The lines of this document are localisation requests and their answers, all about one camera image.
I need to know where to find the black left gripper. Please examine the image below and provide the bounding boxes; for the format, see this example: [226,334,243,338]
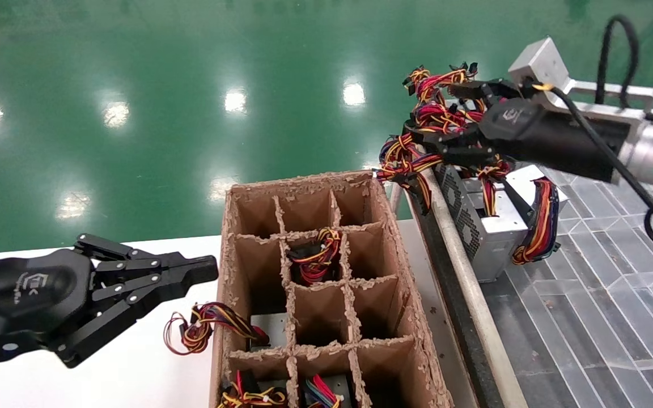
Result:
[0,233,219,369]

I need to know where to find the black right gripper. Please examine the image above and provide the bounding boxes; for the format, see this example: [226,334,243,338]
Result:
[409,79,632,183]

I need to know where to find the silver right wrist bracket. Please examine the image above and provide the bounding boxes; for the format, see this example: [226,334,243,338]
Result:
[508,37,653,122]

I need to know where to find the white padded rail pipe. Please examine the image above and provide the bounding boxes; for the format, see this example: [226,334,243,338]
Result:
[417,167,528,408]

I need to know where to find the looped black arm cable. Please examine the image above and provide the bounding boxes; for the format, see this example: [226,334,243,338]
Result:
[596,14,640,108]

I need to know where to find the black rack base frame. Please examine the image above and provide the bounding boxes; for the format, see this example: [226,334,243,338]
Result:
[406,187,506,408]

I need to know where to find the brown cardboard divider box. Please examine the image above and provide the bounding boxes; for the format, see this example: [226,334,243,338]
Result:
[209,170,453,408]

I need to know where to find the bottom cell wire bundles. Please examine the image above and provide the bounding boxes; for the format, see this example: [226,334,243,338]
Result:
[217,369,289,408]

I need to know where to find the long black arm cable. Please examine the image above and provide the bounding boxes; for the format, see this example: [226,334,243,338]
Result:
[531,82,653,256]

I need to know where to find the clear acrylic divider tray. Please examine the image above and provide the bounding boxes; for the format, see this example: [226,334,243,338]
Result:
[482,164,653,408]

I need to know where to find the colourful power cable bundle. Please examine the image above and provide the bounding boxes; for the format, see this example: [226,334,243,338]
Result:
[402,61,486,128]

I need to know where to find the power supply with coloured cables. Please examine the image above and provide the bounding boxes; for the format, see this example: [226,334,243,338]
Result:
[163,302,289,356]
[288,227,342,285]
[303,373,353,408]
[432,163,569,284]

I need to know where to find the far power supplies wire bundle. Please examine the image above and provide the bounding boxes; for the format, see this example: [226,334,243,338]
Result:
[376,105,511,216]

